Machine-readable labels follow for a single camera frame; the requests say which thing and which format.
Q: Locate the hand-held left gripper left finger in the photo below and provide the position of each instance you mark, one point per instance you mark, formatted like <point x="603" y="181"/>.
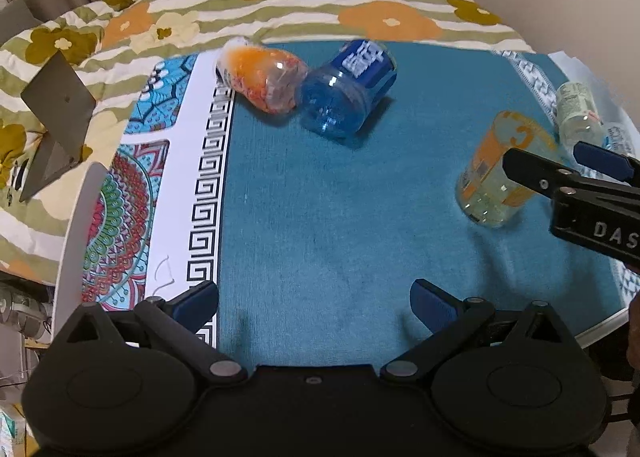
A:
<point x="196" y="301"/>

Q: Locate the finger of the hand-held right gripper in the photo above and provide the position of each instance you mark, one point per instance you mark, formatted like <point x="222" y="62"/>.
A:
<point x="602" y="159"/>
<point x="531" y="170"/>

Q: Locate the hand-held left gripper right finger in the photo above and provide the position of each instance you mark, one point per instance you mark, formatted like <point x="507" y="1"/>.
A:
<point x="433" y="305"/>

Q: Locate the yellow label clear cup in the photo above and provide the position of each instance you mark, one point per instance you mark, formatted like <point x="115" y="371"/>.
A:
<point x="500" y="177"/>

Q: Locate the person's right forearm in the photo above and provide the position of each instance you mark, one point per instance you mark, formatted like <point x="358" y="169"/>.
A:
<point x="634" y="332"/>

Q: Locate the green label clear bottle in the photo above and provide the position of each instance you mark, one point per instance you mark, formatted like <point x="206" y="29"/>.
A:
<point x="576" y="111"/>

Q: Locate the teal patterned table mat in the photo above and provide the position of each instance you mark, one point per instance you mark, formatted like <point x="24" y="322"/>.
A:
<point x="320" y="217"/>

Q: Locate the blue plastic bottle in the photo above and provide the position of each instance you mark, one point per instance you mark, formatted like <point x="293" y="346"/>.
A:
<point x="345" y="93"/>

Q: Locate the orange label plastic bottle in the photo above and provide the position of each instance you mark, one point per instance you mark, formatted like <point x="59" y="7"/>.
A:
<point x="262" y="79"/>

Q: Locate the grey laptop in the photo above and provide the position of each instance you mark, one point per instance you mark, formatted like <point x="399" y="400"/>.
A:
<point x="56" y="112"/>

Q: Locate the floral striped blanket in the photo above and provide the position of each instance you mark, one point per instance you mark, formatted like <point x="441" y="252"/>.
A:
<point x="150" y="22"/>

